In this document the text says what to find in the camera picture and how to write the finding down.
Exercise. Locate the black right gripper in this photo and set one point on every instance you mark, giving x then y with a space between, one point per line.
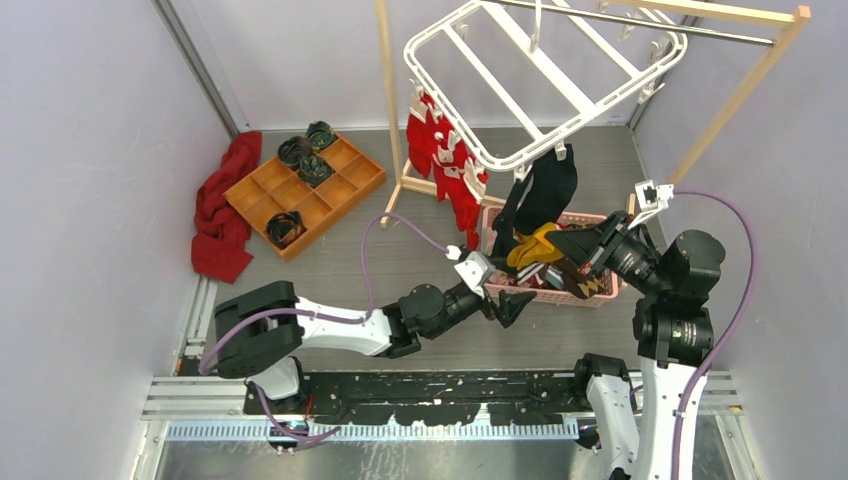
599 240

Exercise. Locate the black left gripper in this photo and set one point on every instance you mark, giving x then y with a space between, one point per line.
508 308

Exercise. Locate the black sock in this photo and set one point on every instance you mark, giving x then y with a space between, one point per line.
504 222

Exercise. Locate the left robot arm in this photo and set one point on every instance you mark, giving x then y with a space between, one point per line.
258 332

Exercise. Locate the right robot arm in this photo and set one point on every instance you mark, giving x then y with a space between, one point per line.
674 332

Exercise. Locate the metal hanger rod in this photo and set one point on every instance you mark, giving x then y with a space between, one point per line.
655 25

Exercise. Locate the pink laundry basket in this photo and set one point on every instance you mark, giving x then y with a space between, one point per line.
527 281

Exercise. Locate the brown yellow argyle sock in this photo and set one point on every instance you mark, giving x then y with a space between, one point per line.
564 276

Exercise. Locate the red santa christmas sock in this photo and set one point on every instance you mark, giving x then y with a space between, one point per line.
444 169

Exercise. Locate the red snowflake christmas sock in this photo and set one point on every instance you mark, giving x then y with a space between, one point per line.
419 133

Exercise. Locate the rolled dark patterned sock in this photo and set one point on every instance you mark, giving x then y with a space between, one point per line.
314 170
320 135
284 228
294 150

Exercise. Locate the orange wooden compartment tray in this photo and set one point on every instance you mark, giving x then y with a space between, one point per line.
273 188

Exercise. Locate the red cloth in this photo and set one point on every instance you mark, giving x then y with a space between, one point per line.
218 248

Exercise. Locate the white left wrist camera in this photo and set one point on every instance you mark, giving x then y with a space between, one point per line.
473 276

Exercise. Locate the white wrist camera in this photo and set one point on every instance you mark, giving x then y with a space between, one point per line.
652 199
473 276

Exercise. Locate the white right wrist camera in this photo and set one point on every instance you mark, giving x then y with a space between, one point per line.
652 199

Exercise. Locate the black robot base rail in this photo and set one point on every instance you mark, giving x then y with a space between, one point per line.
435 398

